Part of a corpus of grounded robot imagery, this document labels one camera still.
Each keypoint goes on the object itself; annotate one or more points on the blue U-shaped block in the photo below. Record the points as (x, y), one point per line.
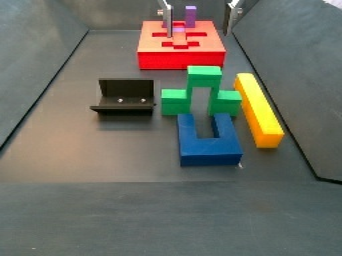
(219, 150)

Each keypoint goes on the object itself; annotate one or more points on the red base block with slots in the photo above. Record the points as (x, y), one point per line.
(192, 46)

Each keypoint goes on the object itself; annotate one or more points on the green arch-shaped block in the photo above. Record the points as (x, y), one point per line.
(203, 79)

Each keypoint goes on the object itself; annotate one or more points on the black angle bracket fixture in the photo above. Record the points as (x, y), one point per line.
(125, 95)

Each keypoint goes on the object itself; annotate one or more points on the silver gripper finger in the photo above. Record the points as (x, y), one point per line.
(232, 10)
(165, 13)

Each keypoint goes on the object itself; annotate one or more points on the yellow long bar block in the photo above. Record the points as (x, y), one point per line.
(264, 127)

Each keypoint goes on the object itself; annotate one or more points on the purple U-shaped block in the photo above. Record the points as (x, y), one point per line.
(189, 18)

